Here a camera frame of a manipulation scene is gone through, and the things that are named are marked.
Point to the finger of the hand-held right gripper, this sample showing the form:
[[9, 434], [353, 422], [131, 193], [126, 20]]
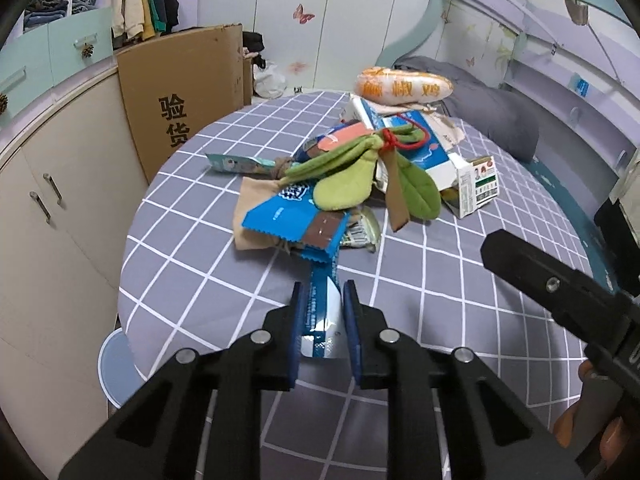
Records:
[[540, 275]]

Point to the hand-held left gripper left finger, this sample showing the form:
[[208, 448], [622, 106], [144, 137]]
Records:
[[295, 325]]

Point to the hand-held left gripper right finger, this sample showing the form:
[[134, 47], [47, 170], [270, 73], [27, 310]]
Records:
[[351, 325]]

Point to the blue white snack wrapper strip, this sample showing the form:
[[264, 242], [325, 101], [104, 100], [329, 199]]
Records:
[[320, 310]]

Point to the large blue snack wrapper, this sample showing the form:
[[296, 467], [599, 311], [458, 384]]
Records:
[[280, 220]]

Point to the white blue carton box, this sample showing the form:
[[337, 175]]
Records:
[[465, 180]]

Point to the dark blue snack packet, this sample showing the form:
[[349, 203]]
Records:
[[306, 150]]

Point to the orange wrapper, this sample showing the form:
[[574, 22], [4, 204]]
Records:
[[342, 137]]

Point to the person's right hand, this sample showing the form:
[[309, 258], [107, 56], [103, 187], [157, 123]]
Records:
[[565, 427]]

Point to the silver green snack wrapper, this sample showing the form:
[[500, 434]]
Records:
[[362, 232]]

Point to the brown paper bag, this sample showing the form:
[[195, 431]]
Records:
[[250, 200]]

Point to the green plush toy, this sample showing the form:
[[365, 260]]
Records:
[[345, 187]]

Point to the teal snack wrapper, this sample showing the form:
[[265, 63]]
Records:
[[235, 162]]

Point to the grey blanket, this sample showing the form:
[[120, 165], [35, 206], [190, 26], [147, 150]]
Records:
[[490, 105]]

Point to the pale blue stool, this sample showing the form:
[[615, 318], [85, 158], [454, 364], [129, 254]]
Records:
[[117, 370]]

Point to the orange snack bag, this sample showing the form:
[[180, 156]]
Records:
[[405, 87]]

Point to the beige cabinet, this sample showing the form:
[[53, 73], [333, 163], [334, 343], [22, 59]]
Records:
[[65, 270]]

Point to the small white plastic bag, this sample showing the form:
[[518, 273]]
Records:
[[269, 82]]

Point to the faint pink butterfly sticker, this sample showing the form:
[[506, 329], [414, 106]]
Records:
[[297, 67]]

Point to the brown cardboard box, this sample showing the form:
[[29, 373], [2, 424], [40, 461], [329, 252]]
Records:
[[175, 85]]

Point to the black bag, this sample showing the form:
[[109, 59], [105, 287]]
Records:
[[252, 42]]

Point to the white wardrobe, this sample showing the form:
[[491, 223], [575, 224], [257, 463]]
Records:
[[340, 15]]

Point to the teal drawer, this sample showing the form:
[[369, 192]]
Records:
[[75, 40], [25, 77]]

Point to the beige hanging garment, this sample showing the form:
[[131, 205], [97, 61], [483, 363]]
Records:
[[125, 0]]

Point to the stack of folded clothes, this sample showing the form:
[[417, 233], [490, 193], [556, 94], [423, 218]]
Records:
[[45, 7], [85, 2]]

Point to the teal bed frame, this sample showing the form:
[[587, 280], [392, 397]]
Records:
[[425, 15]]

